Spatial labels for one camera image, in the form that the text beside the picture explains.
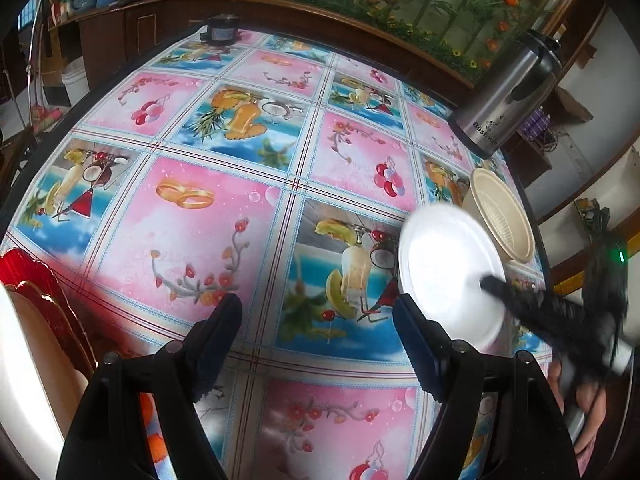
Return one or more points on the flower and bamboo wall mural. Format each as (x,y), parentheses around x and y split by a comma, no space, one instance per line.
(400,0)

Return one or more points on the printed fruit tablecloth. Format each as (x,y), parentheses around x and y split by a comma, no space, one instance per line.
(250,185)

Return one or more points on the white bowl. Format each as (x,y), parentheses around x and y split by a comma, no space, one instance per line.
(30,360)
(445,265)

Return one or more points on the mop with metal pole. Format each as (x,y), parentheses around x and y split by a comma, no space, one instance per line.
(34,60)

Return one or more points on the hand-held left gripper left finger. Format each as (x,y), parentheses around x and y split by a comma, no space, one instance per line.
(220,345)

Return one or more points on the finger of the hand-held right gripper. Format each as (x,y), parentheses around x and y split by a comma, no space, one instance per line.
(530,310)

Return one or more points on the purple bottles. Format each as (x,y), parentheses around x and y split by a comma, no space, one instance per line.
(536,125)

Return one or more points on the person's right hand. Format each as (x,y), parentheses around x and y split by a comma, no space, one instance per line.
(592,410)

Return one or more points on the white bucket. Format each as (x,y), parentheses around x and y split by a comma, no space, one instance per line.
(74,82)

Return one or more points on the dark wooden cabinet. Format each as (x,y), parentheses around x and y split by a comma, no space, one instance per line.
(150,25)

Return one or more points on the small black jar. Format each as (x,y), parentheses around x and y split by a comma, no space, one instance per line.
(220,29)

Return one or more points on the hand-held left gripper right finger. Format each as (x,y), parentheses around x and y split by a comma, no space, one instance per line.
(425,350)

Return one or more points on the large red scalloped plate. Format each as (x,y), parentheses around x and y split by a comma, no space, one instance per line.
(35,272)

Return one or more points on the beige ribbed bowl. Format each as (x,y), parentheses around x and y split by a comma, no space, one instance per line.
(505,215)

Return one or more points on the stainless steel thermos jug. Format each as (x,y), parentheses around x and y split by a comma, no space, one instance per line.
(505,95)

